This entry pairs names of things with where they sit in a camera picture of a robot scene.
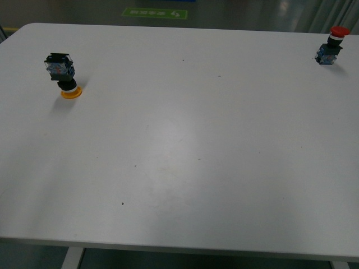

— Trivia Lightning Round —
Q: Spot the grey curtain right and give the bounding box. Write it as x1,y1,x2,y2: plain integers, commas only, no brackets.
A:
308,0,358,35

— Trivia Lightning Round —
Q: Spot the red push button switch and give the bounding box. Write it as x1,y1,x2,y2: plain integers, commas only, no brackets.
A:
314,26,350,65

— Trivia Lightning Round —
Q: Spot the yellow push button switch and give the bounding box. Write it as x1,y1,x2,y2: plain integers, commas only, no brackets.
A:
44,53,82,99

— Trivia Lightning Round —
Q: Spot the white table leg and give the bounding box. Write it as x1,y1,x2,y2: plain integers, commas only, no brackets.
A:
61,247,85,269

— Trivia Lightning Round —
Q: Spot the green floor sign sticker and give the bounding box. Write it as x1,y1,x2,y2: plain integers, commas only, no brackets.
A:
122,7,188,20

